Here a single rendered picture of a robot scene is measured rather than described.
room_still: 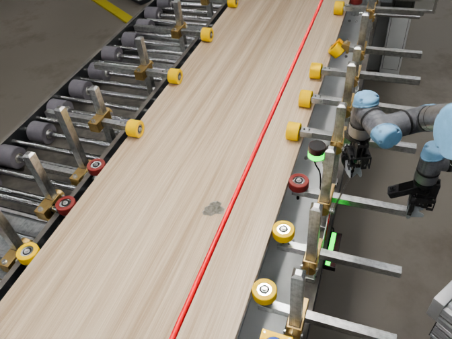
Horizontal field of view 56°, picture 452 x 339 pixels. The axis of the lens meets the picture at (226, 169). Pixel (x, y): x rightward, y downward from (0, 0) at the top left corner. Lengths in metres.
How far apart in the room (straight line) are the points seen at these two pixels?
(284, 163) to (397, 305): 1.09
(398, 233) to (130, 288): 1.77
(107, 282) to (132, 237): 0.19
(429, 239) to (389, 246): 0.24
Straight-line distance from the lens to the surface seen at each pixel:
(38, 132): 2.38
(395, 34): 3.82
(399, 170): 3.15
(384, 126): 1.29
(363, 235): 2.71
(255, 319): 1.68
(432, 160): 1.51
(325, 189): 1.63
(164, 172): 1.81
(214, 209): 1.61
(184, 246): 1.54
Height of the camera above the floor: 2.13
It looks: 44 degrees down
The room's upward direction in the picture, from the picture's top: 7 degrees counter-clockwise
